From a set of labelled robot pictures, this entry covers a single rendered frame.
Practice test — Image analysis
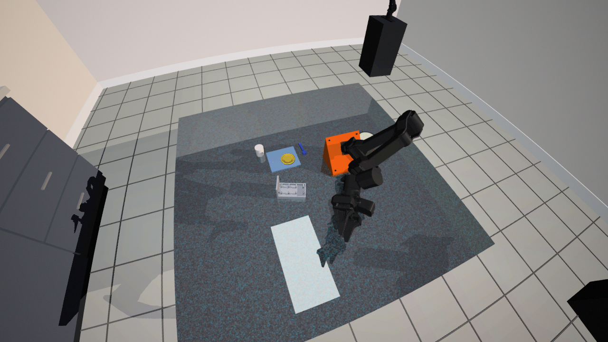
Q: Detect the yellow plate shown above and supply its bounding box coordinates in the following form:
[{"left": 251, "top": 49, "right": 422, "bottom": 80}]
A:
[{"left": 281, "top": 153, "right": 295, "bottom": 165}]

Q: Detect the light blue flat mat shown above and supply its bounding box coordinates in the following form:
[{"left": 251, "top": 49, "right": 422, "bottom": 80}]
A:
[{"left": 266, "top": 146, "right": 301, "bottom": 173}]

